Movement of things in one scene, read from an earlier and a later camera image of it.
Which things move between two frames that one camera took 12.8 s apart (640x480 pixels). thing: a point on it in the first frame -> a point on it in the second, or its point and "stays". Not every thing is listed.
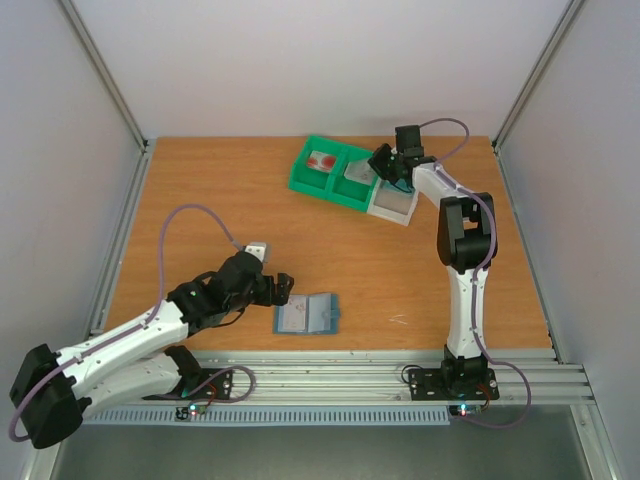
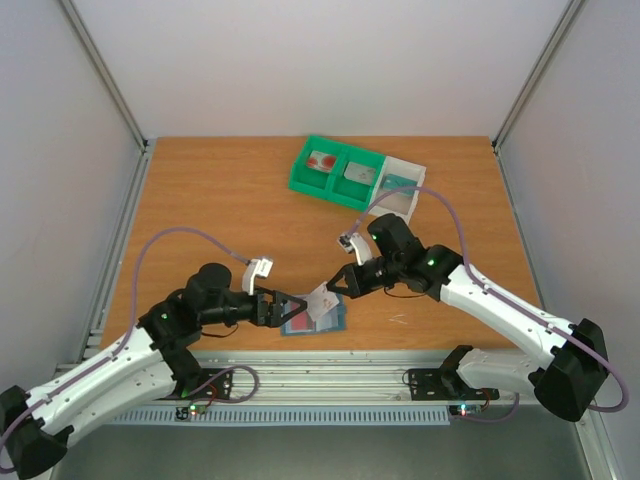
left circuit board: [184, 413] stays
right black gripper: [382, 160] -> [356, 278]
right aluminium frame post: [537, 70] stays
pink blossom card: [294, 316] -> [320, 300]
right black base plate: [458, 384] stays
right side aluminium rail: [528, 252] stays
